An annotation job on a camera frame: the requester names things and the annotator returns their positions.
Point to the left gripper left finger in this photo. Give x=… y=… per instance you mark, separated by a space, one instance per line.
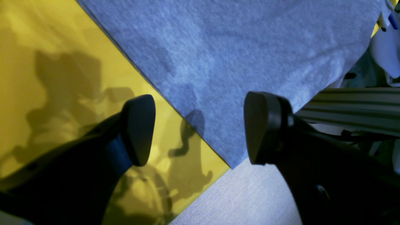
x=72 y=184

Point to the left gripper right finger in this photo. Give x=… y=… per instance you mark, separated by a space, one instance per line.
x=332 y=183

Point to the grey t-shirt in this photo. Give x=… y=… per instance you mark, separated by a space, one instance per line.
x=203 y=56

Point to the yellow table cloth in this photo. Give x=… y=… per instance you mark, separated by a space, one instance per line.
x=60 y=75

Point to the aluminium frame rail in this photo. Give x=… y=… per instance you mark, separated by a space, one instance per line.
x=375 y=110

